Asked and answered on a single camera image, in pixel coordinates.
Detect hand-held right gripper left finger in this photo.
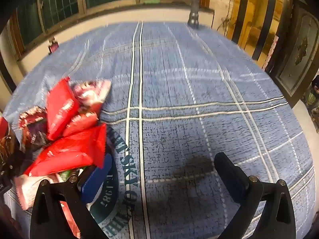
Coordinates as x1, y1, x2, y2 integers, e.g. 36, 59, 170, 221
30, 154, 112, 239

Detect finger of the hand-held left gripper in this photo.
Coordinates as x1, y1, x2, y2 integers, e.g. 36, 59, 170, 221
0, 152, 19, 195

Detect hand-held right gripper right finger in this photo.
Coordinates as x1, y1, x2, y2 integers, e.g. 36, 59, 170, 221
214, 152, 297, 239

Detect long red snack packet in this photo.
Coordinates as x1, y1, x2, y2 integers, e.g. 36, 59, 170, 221
25, 123, 107, 177

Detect small red snack packet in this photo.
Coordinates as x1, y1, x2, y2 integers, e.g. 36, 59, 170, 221
62, 112, 99, 137

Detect pale pink snack packet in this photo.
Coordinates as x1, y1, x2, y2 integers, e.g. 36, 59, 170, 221
14, 173, 63, 211

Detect green snack packet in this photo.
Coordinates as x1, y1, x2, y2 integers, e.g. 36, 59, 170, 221
58, 168, 83, 182

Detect dark maroon snack packet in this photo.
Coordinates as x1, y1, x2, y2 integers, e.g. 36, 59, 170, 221
18, 106, 50, 152

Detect plain red snack packet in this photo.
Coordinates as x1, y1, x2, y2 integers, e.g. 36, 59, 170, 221
46, 77, 80, 141

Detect red white printed snack packet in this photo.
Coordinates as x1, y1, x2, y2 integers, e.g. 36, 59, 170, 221
71, 80, 112, 112

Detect blue plaid blanket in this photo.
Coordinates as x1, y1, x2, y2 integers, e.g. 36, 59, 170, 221
0, 21, 317, 239

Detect small red gadget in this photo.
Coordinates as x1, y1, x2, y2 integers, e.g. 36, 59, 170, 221
48, 38, 60, 54

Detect large framed picture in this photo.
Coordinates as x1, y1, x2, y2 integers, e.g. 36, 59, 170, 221
272, 5, 319, 107

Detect yellow wooden boards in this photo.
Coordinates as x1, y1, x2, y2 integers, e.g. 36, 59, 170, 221
229, 0, 294, 60

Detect grey metal pipe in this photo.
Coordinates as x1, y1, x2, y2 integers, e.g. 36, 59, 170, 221
187, 0, 200, 28

